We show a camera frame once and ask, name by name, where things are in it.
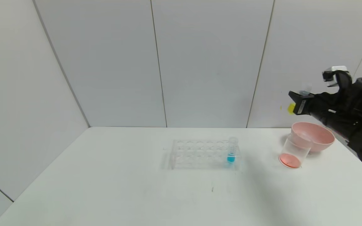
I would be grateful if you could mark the clear plastic beaker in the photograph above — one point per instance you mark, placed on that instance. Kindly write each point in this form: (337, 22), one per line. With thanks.
(291, 158)

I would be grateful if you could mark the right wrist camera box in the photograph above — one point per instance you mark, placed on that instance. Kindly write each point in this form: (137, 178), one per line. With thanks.
(344, 80)

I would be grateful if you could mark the test tube with blue liquid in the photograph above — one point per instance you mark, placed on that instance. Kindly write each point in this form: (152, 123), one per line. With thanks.
(230, 158)

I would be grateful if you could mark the clear plastic test tube rack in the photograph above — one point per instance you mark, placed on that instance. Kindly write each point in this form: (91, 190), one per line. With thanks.
(196, 155)

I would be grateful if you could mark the test tube with yellow liquid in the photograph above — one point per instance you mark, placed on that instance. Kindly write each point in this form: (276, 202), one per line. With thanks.
(291, 108)

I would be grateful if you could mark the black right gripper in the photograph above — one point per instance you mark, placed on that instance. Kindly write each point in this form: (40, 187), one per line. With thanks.
(301, 104)

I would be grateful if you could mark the pink plastic bowl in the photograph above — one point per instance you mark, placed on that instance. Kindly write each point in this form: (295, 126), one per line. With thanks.
(320, 138)

